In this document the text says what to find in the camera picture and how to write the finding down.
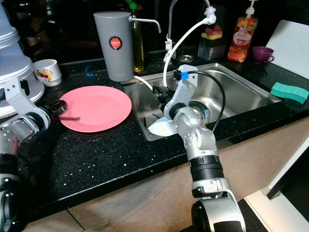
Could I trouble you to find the tall silver gooseneck faucet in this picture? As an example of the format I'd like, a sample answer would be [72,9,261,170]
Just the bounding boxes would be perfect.
[164,0,215,58]

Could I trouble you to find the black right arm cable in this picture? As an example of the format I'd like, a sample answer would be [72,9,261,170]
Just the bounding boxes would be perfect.
[179,70,227,130]

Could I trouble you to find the white mug fruit print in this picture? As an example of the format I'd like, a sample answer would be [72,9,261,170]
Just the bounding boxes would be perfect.
[34,59,62,87]

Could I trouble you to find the round silver drain cap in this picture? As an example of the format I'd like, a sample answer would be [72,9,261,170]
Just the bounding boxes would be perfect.
[178,54,195,63]

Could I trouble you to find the brown wooden cabinet front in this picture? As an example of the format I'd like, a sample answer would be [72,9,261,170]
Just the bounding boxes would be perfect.
[39,123,309,232]

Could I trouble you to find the stainless steel sink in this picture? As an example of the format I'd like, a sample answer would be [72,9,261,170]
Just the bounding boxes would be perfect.
[122,63,283,142]

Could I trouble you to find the white hose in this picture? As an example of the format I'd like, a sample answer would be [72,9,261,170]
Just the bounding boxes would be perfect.
[132,19,211,95]

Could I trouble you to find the grey cylinder container red logo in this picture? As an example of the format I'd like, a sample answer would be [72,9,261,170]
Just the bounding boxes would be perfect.
[93,12,133,83]

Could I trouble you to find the light blue plate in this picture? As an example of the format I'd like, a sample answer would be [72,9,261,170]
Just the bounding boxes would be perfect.
[150,115,177,131]

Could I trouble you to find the white faucet diverter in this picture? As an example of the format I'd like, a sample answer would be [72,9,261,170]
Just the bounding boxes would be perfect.
[203,6,219,26]

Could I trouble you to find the green sponge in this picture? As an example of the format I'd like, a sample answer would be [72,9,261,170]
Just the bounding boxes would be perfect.
[270,82,309,104]

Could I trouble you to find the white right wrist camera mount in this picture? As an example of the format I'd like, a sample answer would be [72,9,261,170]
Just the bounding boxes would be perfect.
[167,64,198,116]

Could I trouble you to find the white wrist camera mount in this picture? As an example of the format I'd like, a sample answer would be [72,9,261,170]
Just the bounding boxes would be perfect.
[167,64,198,116]
[5,77,46,121]

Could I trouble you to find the red yellow sponge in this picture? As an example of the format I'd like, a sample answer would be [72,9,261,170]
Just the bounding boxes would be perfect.
[203,26,224,42]

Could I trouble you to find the peach soap pump bottle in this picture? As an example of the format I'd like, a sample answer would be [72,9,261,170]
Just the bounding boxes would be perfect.
[228,0,259,63]

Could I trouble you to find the white cutting board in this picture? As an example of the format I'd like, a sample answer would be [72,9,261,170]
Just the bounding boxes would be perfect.
[266,20,309,66]

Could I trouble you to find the oil bottle green cap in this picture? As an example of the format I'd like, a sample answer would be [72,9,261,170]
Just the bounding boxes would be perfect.
[126,0,144,74]

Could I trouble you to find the white bowl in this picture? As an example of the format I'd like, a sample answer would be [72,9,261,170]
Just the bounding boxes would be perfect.
[147,120,174,137]

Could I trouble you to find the purple cup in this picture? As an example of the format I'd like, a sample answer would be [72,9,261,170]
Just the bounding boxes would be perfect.
[252,46,276,65]

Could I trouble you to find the small silver tap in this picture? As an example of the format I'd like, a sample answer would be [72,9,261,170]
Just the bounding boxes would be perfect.
[131,18,162,33]

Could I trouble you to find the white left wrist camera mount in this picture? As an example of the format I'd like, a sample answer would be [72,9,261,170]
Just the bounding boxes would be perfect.
[5,77,46,121]

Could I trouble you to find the dark sponge holder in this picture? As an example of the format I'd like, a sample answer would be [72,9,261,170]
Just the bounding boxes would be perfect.
[198,38,225,61]

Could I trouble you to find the pink plate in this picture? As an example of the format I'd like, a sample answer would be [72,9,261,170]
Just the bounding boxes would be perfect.
[59,86,132,133]

